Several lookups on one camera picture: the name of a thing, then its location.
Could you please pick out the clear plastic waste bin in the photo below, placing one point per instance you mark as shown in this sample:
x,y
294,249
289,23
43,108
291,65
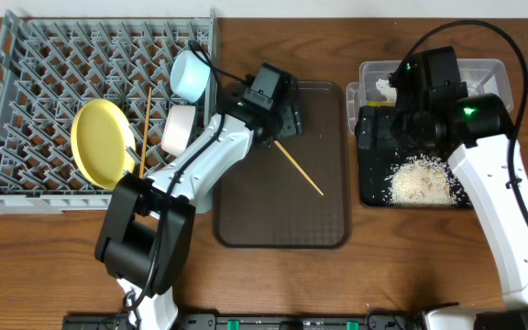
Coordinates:
x,y
483,76

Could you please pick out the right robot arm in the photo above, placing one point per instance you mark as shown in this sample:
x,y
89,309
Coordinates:
x,y
475,137

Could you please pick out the grey plastic dishwasher rack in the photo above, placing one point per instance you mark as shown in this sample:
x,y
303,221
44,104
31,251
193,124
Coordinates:
x,y
50,68

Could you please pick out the white tissue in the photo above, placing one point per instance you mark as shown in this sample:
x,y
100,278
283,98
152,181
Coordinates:
x,y
386,90

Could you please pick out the rice and food scraps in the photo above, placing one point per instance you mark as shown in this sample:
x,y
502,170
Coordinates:
x,y
421,181

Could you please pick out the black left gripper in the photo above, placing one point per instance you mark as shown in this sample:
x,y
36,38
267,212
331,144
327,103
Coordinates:
x,y
289,122

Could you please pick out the yellow orange snack wrapper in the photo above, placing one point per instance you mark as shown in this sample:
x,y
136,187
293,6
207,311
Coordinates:
x,y
379,103

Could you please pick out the black rectangular tray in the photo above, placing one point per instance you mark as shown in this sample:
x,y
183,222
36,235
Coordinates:
x,y
378,150

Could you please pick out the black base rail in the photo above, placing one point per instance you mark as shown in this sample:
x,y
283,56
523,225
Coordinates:
x,y
204,321

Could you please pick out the light blue bowl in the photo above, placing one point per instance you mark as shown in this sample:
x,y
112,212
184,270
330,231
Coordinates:
x,y
189,75

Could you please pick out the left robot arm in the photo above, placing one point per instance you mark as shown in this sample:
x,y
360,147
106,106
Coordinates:
x,y
145,238

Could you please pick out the white pink shallow bowl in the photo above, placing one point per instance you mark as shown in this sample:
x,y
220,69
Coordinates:
x,y
178,129

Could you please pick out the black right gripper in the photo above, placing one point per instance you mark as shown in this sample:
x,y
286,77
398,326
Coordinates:
x,y
429,148

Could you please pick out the dark brown serving tray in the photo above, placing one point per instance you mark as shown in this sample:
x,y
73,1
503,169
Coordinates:
x,y
264,202

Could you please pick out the yellow round plate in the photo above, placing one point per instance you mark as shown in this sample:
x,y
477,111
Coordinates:
x,y
100,141

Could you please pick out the wooden chopstick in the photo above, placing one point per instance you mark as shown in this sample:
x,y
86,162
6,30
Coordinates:
x,y
145,135
297,166

